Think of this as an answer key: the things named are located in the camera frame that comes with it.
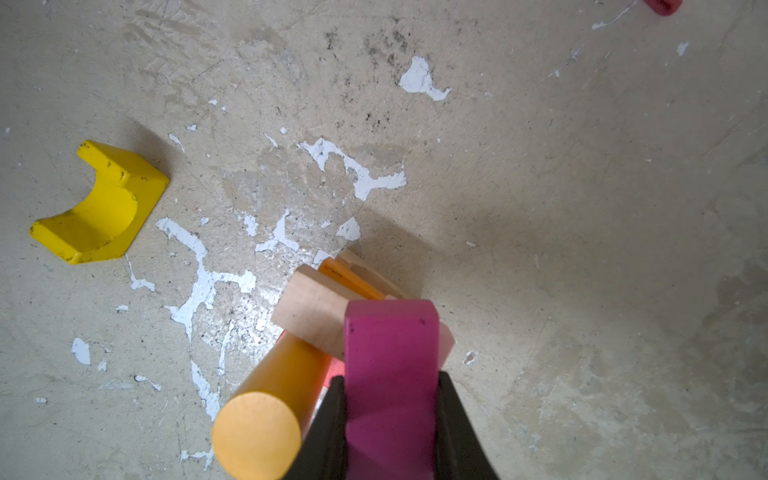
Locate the natural wood arch block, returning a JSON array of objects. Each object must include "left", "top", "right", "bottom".
[{"left": 335, "top": 248, "right": 414, "bottom": 299}]

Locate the yellow cylinder block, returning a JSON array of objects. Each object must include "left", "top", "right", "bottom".
[{"left": 212, "top": 332, "right": 331, "bottom": 479}]

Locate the red block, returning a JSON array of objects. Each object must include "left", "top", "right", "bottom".
[{"left": 308, "top": 344, "right": 345, "bottom": 388}]

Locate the orange block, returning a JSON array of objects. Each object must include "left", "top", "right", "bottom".
[{"left": 318, "top": 257, "right": 386, "bottom": 300}]

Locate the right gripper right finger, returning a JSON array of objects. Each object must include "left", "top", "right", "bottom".
[{"left": 435, "top": 371, "right": 499, "bottom": 480}]

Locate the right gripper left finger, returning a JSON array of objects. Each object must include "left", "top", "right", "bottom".
[{"left": 283, "top": 376, "right": 348, "bottom": 480}]

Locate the yellow arch block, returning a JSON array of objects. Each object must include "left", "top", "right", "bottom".
[{"left": 29, "top": 140, "right": 169, "bottom": 265}]

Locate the light pink rectangular block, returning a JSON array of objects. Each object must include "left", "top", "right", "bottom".
[{"left": 437, "top": 322, "right": 455, "bottom": 370}]

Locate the white work glove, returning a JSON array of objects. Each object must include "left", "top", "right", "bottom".
[{"left": 643, "top": 0, "right": 683, "bottom": 17}]

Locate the magenta block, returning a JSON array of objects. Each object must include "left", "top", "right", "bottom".
[{"left": 344, "top": 300, "right": 439, "bottom": 479}]

